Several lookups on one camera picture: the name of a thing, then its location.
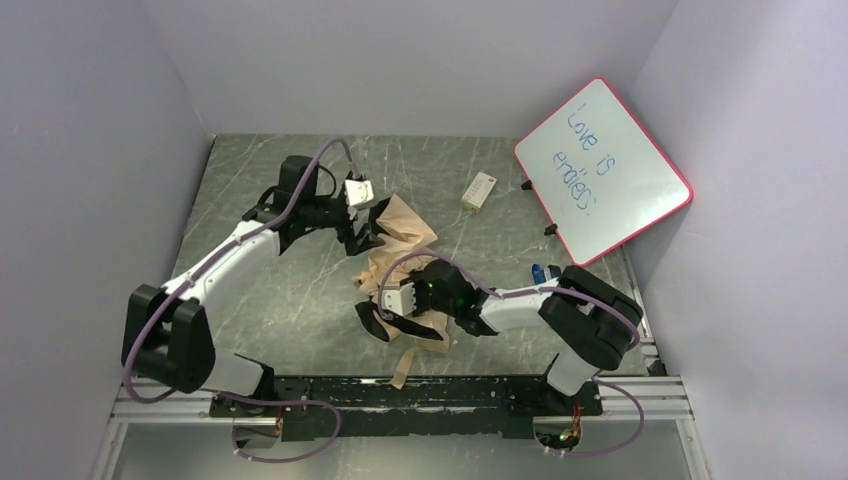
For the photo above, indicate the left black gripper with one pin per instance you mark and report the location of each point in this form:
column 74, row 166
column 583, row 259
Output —
column 346, row 220

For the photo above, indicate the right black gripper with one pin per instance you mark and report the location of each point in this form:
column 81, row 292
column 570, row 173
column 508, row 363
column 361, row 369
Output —
column 402, row 321

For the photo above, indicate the beige folding umbrella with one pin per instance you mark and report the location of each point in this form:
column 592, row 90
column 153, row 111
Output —
column 403, row 232

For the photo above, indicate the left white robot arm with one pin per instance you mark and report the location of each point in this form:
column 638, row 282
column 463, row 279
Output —
column 167, row 337

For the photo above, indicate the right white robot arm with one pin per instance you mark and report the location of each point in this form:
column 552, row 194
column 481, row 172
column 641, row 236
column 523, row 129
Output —
column 597, row 323

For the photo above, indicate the small white eraser box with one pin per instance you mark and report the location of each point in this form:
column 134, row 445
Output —
column 478, row 192

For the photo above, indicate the blue marker pen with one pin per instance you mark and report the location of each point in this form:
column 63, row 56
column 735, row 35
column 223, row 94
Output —
column 542, row 274

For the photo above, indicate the black whiteboard stand clip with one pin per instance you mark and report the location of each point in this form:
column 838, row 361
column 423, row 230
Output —
column 551, row 229

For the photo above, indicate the pink framed whiteboard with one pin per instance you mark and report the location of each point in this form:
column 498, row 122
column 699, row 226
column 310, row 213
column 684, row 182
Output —
column 598, row 173

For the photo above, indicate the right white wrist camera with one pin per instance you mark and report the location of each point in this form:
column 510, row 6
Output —
column 399, row 300

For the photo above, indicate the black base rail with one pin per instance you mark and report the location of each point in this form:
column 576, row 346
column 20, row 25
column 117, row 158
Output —
column 426, row 406

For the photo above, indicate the aluminium frame rail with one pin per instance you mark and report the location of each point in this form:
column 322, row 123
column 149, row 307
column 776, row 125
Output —
column 660, row 398

